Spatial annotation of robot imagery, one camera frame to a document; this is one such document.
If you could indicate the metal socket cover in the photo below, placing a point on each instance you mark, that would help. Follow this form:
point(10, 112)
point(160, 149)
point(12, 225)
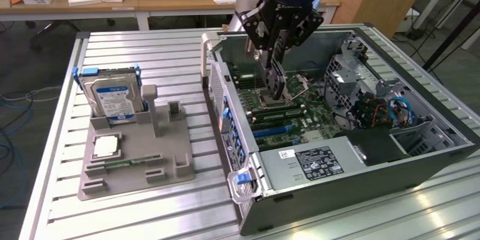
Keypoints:
point(300, 84)

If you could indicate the metal disk bay cage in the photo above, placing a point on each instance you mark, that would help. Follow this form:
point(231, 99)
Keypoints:
point(348, 82)

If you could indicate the CPU socket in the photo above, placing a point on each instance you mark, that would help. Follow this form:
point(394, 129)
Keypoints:
point(263, 101)

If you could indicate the labelled RAM stick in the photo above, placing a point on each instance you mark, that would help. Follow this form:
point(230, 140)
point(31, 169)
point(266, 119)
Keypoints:
point(278, 115)

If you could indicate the expansion slot with blue latch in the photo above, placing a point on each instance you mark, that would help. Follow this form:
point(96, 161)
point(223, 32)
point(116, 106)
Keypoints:
point(274, 132)

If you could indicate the green motherboard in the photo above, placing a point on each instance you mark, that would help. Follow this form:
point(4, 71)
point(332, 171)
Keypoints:
point(278, 138)

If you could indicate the hard disk with blue caddy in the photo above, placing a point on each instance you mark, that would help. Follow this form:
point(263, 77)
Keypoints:
point(112, 96)

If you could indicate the grey printed parts rack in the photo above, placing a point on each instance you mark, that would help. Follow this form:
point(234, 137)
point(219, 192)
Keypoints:
point(150, 144)

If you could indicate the grey power supply unit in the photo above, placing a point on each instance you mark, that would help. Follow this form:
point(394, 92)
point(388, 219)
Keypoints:
point(278, 172)

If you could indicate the blue case latch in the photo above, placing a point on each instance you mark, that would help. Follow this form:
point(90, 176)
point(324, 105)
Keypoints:
point(240, 180)

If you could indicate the silver CPU chip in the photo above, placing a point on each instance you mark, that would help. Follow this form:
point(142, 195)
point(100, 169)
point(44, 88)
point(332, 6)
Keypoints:
point(106, 146)

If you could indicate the open black PC case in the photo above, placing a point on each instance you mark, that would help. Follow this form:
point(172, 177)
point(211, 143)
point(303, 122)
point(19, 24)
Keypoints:
point(338, 195)

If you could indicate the bare green RAM stick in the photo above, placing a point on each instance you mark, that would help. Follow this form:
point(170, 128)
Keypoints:
point(123, 163)

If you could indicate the beige corner stop bracket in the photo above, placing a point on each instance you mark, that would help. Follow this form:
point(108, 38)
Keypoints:
point(206, 54)

